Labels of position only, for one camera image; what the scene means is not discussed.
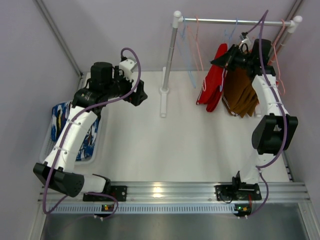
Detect pink hanger with red garment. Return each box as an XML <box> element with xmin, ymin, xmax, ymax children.
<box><xmin>202</xmin><ymin>77</ymin><xmax>207</xmax><ymax>92</ymax></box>

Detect red garment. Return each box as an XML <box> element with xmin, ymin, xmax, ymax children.
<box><xmin>195</xmin><ymin>42</ymin><xmax>230</xmax><ymax>113</ymax></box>

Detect light blue wire hanger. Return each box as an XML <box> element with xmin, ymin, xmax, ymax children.
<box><xmin>176</xmin><ymin>17</ymin><xmax>197</xmax><ymax>89</ymax></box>

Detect blue white patterned shorts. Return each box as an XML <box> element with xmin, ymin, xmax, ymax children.
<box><xmin>50</xmin><ymin>100</ymin><xmax>100</xmax><ymax>164</ymax></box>

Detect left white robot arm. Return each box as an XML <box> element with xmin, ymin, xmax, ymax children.
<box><xmin>33</xmin><ymin>57</ymin><xmax>148</xmax><ymax>197</ymax></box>

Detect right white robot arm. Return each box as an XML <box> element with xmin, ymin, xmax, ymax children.
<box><xmin>211</xmin><ymin>39</ymin><xmax>298</xmax><ymax>203</ymax></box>

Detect empty pink hanger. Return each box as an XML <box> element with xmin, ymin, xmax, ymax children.
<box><xmin>268</xmin><ymin>19</ymin><xmax>286</xmax><ymax>96</ymax></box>

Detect brown garment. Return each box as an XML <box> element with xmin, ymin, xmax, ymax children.
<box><xmin>222</xmin><ymin>66</ymin><xmax>259</xmax><ymax>118</ymax></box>

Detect silver clothes rack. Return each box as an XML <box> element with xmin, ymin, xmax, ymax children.
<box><xmin>159</xmin><ymin>10</ymin><xmax>303</xmax><ymax>118</ymax></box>

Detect white plastic basket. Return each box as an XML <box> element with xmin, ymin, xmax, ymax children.
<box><xmin>39</xmin><ymin>119</ymin><xmax>102</xmax><ymax>166</ymax></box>

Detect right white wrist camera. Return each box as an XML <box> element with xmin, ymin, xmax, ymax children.
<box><xmin>239</xmin><ymin>32</ymin><xmax>252</xmax><ymax>47</ymax></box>

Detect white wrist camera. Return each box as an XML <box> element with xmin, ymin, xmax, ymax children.
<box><xmin>119</xmin><ymin>58</ymin><xmax>137</xmax><ymax>80</ymax></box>
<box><xmin>239</xmin><ymin>32</ymin><xmax>252</xmax><ymax>47</ymax></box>

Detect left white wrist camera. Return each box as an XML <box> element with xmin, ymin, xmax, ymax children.
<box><xmin>119</xmin><ymin>58</ymin><xmax>137</xmax><ymax>80</ymax></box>

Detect aluminium mounting rail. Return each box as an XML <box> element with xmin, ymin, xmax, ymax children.
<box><xmin>37</xmin><ymin>181</ymin><xmax>311</xmax><ymax>202</ymax></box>

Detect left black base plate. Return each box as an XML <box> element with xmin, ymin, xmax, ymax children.
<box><xmin>82</xmin><ymin>185</ymin><xmax>128</xmax><ymax>202</ymax></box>

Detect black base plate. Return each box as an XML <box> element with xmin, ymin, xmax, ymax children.
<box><xmin>82</xmin><ymin>185</ymin><xmax>128</xmax><ymax>202</ymax></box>
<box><xmin>215</xmin><ymin>184</ymin><xmax>262</xmax><ymax>203</ymax></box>

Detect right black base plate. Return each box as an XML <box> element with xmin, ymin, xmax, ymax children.
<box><xmin>215</xmin><ymin>184</ymin><xmax>262</xmax><ymax>203</ymax></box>

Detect grey slotted cable duct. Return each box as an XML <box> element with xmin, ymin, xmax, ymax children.
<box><xmin>53</xmin><ymin>203</ymin><xmax>250</xmax><ymax>214</ymax></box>

